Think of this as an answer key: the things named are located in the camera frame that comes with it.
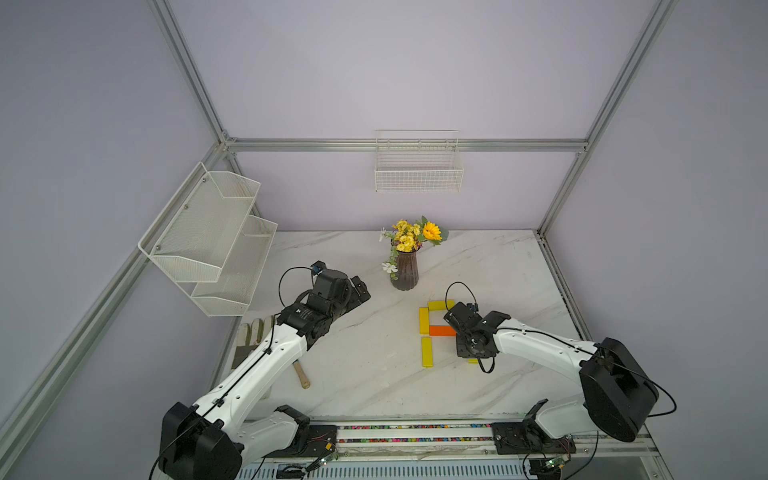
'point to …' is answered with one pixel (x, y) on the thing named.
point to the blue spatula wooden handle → (305, 382)
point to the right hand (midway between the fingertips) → (472, 352)
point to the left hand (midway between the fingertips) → (353, 296)
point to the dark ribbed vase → (407, 271)
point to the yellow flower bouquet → (406, 237)
